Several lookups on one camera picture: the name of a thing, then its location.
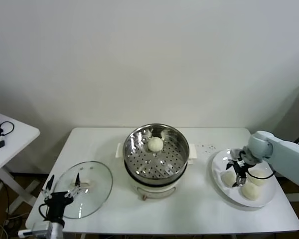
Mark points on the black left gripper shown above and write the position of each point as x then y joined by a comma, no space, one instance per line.
56,201

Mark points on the small black adapter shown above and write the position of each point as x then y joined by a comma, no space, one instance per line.
0,145

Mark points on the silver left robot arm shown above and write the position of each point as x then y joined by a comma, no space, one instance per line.
56,230

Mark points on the cream electric cooking pot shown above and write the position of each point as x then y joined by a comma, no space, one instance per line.
154,193

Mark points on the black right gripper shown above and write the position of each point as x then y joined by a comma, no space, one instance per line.
240,168

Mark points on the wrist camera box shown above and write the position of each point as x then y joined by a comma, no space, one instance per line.
236,153
37,229

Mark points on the white steamed baozi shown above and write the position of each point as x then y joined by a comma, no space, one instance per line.
251,192
258,180
228,179
155,145

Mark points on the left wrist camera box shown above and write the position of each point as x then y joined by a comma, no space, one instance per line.
37,229

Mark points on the glass pot lid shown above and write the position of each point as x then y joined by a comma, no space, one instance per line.
99,179

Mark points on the white round plate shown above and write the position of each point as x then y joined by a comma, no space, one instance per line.
219,164

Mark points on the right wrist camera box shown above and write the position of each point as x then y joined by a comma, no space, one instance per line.
236,153

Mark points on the white folding table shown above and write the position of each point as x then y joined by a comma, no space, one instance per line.
15,144

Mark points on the dark crumb specks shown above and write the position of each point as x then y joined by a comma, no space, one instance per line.
210,146

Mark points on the stainless steel steamer basket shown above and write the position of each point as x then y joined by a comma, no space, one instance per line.
164,169

